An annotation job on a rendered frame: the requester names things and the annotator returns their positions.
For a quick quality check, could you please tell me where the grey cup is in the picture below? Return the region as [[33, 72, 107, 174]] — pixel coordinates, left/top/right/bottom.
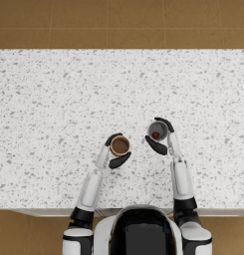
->
[[146, 120, 169, 142]]

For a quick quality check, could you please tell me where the brown cup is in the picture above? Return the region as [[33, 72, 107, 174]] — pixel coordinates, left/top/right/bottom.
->
[[109, 134, 131, 157]]

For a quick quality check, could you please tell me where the dark round robot body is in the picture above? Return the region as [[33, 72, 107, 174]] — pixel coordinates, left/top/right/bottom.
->
[[93, 204, 184, 255]]

